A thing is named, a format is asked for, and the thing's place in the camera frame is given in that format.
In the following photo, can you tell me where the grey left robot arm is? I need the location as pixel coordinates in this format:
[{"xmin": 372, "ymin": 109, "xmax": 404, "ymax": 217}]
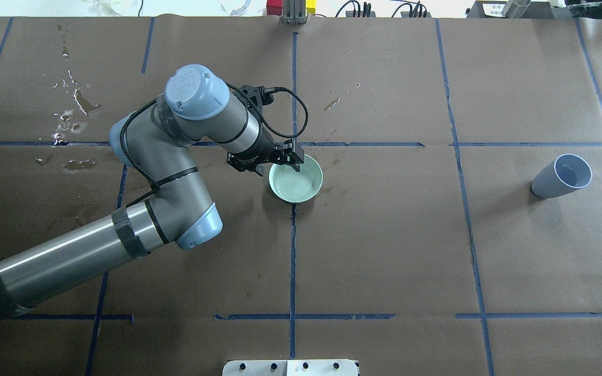
[{"xmin": 0, "ymin": 64, "xmax": 304, "ymax": 321}]

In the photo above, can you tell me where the mint green bowl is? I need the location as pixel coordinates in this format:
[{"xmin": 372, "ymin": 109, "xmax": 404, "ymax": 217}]
[{"xmin": 269, "ymin": 154, "xmax": 324, "ymax": 203}]

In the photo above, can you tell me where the red block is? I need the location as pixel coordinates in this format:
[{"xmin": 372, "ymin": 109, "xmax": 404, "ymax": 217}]
[{"xmin": 265, "ymin": 0, "xmax": 283, "ymax": 16}]

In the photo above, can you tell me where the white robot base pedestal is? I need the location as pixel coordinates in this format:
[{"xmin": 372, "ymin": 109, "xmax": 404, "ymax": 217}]
[{"xmin": 222, "ymin": 359, "xmax": 360, "ymax": 375}]

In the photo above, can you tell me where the black power connector left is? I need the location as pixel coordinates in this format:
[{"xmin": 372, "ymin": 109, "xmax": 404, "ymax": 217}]
[{"xmin": 334, "ymin": 1, "xmax": 376, "ymax": 18}]

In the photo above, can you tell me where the black power connector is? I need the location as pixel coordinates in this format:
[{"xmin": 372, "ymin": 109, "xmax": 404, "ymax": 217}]
[
  {"xmin": 334, "ymin": 1, "xmax": 376, "ymax": 18},
  {"xmin": 391, "ymin": 1, "xmax": 432, "ymax": 18}
]

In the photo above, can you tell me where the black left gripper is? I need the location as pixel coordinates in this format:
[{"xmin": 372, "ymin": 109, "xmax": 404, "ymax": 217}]
[{"xmin": 227, "ymin": 139, "xmax": 304, "ymax": 175}]

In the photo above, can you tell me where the yellow block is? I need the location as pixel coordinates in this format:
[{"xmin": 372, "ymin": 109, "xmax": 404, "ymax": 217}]
[{"xmin": 305, "ymin": 0, "xmax": 317, "ymax": 15}]

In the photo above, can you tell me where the blue plastic cup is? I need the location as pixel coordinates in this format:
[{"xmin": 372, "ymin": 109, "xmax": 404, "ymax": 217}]
[{"xmin": 530, "ymin": 153, "xmax": 593, "ymax": 199}]

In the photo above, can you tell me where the black power connector right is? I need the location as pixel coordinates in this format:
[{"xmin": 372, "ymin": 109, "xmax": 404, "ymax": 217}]
[{"xmin": 391, "ymin": 1, "xmax": 432, "ymax": 18}]

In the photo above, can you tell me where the aluminium camera post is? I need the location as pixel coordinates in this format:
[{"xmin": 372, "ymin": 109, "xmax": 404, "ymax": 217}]
[{"xmin": 280, "ymin": 0, "xmax": 308, "ymax": 25}]

